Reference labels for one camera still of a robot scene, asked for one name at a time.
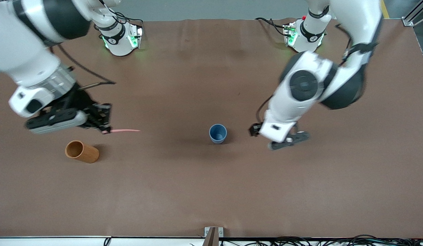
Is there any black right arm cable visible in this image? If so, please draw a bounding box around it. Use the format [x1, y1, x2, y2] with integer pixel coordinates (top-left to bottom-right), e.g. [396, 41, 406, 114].
[49, 44, 116, 91]

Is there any blue cup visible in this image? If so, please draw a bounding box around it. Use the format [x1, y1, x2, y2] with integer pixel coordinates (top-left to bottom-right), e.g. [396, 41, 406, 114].
[209, 124, 228, 144]

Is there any black base cable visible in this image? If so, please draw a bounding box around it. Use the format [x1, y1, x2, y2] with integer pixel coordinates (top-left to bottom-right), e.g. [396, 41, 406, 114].
[100, 0, 144, 31]
[255, 17, 291, 37]

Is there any aluminium frame profile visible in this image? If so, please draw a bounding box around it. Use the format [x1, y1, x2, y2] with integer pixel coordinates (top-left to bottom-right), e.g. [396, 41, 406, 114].
[402, 0, 423, 27]

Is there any metal bracket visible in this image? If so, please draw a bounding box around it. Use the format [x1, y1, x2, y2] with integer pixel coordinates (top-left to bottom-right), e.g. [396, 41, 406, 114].
[204, 227, 224, 246]

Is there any black left base cable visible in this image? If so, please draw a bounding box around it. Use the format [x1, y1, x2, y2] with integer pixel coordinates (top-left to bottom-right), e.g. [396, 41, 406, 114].
[255, 17, 291, 37]

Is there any brown wooden cup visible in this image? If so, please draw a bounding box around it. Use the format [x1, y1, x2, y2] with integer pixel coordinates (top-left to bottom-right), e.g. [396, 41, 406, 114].
[65, 140, 99, 164]

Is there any brown table cover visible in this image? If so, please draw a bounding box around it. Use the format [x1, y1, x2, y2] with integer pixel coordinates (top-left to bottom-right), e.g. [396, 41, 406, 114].
[0, 18, 423, 238]

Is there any green lit base connector plate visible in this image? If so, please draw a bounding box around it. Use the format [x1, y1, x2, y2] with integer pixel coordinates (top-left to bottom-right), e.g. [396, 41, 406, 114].
[283, 23, 298, 47]
[128, 26, 144, 49]

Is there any pink chopstick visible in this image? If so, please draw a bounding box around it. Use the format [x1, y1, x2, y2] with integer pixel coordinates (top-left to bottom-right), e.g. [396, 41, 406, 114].
[102, 128, 140, 134]

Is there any black right base cable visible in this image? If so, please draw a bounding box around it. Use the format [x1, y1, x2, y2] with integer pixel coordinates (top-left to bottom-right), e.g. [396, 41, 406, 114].
[100, 0, 144, 31]

